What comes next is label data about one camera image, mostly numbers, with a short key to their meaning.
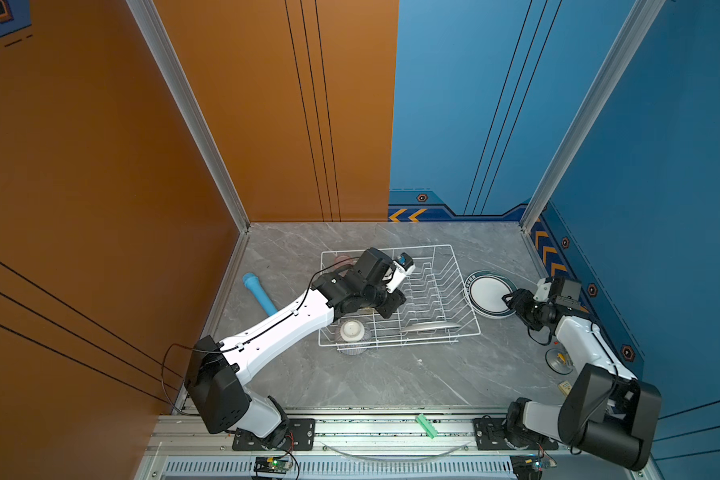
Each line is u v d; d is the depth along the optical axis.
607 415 0.42
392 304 0.65
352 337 0.83
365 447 0.73
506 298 0.86
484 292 0.97
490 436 0.72
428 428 0.74
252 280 1.00
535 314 0.73
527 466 0.71
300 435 0.75
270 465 0.71
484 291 0.97
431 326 0.77
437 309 0.91
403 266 0.66
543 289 0.80
